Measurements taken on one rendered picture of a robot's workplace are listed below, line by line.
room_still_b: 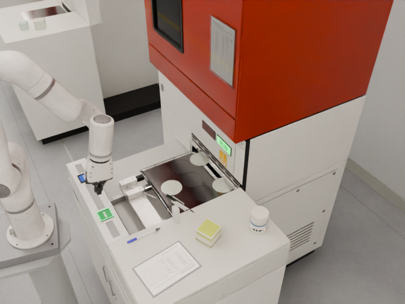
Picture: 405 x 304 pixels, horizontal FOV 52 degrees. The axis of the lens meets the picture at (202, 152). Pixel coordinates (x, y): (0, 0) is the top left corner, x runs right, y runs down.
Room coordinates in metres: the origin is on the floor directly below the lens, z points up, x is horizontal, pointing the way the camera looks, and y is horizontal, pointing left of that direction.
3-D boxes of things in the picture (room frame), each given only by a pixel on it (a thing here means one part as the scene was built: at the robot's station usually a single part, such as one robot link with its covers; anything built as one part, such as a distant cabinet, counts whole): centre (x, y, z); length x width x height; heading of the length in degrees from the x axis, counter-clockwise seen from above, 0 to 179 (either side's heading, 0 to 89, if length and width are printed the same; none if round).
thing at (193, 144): (1.50, -0.05, 0.89); 0.44 x 0.02 x 0.10; 31
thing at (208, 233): (1.01, -0.02, 1.00); 0.07 x 0.07 x 0.07; 54
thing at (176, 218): (1.11, 0.09, 1.03); 0.06 x 0.04 x 0.13; 121
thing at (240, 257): (0.99, 0.01, 0.89); 0.62 x 0.35 x 0.14; 121
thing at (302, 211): (1.83, -0.27, 0.41); 0.82 x 0.71 x 0.82; 31
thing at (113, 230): (1.25, 0.47, 0.89); 0.55 x 0.09 x 0.14; 31
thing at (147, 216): (1.27, 0.27, 0.87); 0.36 x 0.08 x 0.03; 31
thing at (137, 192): (1.33, 0.31, 0.89); 0.08 x 0.03 x 0.03; 121
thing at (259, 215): (1.07, -0.22, 1.01); 0.07 x 0.07 x 0.10
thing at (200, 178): (1.42, 0.05, 0.90); 0.34 x 0.34 x 0.01; 31
